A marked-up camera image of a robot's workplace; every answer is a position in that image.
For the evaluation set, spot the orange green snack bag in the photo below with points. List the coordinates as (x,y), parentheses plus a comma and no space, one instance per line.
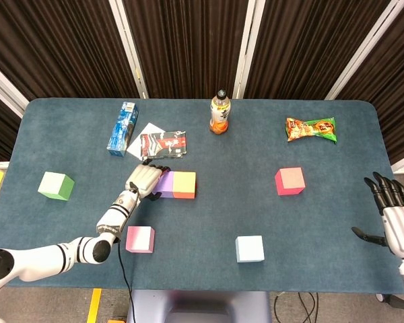
(309,129)

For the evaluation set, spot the red black card packet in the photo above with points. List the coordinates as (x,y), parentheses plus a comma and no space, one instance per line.
(165,144)

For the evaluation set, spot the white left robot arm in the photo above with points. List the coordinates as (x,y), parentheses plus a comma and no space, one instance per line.
(27,259)

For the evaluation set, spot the pink cube with white face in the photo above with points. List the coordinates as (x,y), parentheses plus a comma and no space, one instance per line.
(141,239)

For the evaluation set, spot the white paper sheet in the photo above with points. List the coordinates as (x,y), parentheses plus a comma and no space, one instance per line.
(148,129)

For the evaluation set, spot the black white stand foot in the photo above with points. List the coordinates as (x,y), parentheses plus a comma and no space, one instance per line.
(390,298)

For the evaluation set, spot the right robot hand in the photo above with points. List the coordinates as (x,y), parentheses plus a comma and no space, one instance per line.
(399,218)

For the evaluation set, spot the purple foam cube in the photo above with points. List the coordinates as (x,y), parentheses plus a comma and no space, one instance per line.
(166,185)

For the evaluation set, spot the green foam cube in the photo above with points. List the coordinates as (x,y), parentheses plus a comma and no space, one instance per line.
(64,190)

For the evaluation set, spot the orange cube with yellow face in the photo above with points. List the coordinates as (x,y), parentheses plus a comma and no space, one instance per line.
(184,183)

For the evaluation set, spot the red foam cube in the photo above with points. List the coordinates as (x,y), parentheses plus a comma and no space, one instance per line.
(291,180)

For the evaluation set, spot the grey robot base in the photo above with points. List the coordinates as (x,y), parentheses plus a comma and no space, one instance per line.
(198,306)

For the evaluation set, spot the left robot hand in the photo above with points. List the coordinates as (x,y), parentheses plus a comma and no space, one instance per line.
(144,178)

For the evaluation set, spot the orange drink bottle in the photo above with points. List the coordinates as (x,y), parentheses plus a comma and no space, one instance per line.
(219,117)

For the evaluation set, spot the blue biscuit box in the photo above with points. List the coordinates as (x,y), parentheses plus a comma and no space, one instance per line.
(123,129)

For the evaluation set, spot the blue grey felt table cover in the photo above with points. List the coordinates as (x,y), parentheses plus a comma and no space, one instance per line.
(222,218)

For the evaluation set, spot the light blue foam cube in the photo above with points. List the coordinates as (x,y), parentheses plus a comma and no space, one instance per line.
(249,249)

